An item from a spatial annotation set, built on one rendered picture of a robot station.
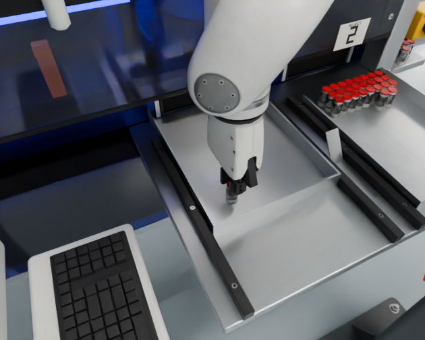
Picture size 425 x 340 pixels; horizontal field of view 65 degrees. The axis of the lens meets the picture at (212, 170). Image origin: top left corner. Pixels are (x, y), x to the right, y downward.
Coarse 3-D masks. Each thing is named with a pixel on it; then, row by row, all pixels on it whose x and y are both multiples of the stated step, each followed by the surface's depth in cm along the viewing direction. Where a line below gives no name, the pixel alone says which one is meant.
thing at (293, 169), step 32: (160, 128) 70; (192, 128) 75; (288, 128) 72; (192, 160) 69; (288, 160) 69; (320, 160) 65; (192, 192) 60; (224, 192) 63; (256, 192) 63; (288, 192) 63; (224, 224) 55
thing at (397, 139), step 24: (408, 96) 82; (336, 120) 77; (360, 120) 77; (384, 120) 77; (408, 120) 77; (360, 144) 72; (384, 144) 72; (408, 144) 72; (384, 168) 63; (408, 168) 67; (408, 192) 59
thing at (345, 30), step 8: (344, 24) 72; (352, 24) 74; (360, 24) 75; (344, 32) 74; (352, 32) 75; (360, 32) 76; (336, 40) 75; (344, 40) 76; (360, 40) 78; (336, 48) 76; (344, 48) 78
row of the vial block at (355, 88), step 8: (368, 80) 80; (376, 80) 80; (384, 80) 80; (344, 88) 78; (352, 88) 77; (360, 88) 79; (328, 96) 77; (336, 96) 76; (328, 104) 77; (328, 112) 79
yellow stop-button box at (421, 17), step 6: (420, 6) 83; (420, 12) 82; (414, 18) 83; (420, 18) 82; (414, 24) 84; (420, 24) 83; (408, 30) 86; (414, 30) 84; (420, 30) 85; (408, 36) 86; (414, 36) 85; (420, 36) 86
